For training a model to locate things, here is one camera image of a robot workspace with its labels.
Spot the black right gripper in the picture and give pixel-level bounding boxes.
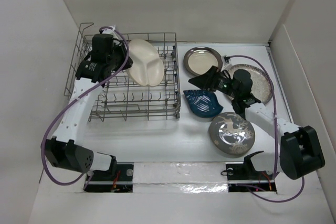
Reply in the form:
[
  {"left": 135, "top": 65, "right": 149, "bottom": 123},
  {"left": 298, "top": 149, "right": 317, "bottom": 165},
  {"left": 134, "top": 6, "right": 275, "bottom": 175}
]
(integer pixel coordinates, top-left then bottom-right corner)
[{"left": 188, "top": 66, "right": 238, "bottom": 99}]

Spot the blue leaf-shaped dish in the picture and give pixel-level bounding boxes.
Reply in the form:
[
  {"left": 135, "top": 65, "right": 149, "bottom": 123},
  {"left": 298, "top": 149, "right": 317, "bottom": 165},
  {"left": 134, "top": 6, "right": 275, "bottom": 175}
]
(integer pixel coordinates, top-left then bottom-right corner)
[{"left": 183, "top": 90, "right": 224, "bottom": 119}]

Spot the cream divided plate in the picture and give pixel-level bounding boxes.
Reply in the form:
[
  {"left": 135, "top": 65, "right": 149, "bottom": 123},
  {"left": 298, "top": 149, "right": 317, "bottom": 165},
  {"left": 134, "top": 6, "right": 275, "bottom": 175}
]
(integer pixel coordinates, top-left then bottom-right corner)
[{"left": 127, "top": 39, "right": 164, "bottom": 87}]

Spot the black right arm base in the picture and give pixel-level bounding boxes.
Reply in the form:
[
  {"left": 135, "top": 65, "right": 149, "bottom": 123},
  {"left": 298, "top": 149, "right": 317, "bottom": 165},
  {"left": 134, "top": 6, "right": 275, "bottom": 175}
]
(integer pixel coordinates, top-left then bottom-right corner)
[{"left": 221, "top": 163, "right": 277, "bottom": 193}]

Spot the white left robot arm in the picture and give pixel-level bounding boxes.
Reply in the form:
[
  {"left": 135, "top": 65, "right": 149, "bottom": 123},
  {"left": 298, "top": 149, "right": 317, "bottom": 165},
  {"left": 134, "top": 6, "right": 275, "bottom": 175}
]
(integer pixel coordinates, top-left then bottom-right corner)
[{"left": 41, "top": 31, "right": 133, "bottom": 180}]

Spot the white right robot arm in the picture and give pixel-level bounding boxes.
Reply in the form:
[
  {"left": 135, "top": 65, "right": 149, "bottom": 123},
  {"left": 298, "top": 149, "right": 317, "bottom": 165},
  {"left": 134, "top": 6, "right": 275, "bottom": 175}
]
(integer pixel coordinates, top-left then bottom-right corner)
[{"left": 189, "top": 66, "right": 326, "bottom": 180}]

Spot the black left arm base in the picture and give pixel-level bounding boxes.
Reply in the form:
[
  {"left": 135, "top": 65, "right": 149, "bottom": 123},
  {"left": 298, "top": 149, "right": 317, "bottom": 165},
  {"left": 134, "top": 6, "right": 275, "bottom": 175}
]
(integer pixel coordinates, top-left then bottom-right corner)
[{"left": 83, "top": 163, "right": 134, "bottom": 193}]

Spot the speckled beige round plate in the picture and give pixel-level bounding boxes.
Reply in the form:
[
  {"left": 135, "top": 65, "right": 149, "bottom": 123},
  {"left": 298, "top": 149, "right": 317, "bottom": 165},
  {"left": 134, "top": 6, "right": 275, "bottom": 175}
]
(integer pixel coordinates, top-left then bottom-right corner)
[{"left": 228, "top": 64, "right": 272, "bottom": 104}]

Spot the grey plate with gold tree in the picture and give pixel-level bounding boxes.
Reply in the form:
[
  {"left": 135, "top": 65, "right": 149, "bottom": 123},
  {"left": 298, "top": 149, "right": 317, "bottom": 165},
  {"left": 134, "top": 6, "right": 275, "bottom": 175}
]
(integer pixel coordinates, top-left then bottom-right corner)
[{"left": 208, "top": 112, "right": 255, "bottom": 156}]

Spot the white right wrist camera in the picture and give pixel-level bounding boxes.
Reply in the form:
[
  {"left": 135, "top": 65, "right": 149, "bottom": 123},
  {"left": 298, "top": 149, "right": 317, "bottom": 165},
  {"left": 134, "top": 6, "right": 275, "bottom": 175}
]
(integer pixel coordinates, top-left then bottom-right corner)
[{"left": 221, "top": 56, "right": 232, "bottom": 70}]

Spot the grey wire dish rack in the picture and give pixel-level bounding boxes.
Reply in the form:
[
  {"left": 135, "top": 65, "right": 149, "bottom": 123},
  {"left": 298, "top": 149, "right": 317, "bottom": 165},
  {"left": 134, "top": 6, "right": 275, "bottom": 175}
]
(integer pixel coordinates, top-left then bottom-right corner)
[{"left": 66, "top": 29, "right": 181, "bottom": 121}]

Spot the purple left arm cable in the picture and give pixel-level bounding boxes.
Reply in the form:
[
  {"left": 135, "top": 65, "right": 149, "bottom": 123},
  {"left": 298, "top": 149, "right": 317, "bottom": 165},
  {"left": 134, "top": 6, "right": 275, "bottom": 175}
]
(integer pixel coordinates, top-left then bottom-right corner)
[{"left": 41, "top": 25, "right": 131, "bottom": 186}]

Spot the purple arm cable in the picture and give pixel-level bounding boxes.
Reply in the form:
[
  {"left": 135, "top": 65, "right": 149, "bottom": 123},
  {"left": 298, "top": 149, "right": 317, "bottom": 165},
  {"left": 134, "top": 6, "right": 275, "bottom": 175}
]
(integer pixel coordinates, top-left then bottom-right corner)
[
  {"left": 41, "top": 25, "right": 131, "bottom": 186},
  {"left": 228, "top": 55, "right": 305, "bottom": 203}
]

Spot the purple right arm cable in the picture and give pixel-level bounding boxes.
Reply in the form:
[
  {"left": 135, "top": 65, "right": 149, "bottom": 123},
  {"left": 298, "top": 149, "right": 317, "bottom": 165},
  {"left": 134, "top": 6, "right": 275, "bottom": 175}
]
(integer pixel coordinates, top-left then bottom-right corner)
[{"left": 228, "top": 55, "right": 305, "bottom": 203}]

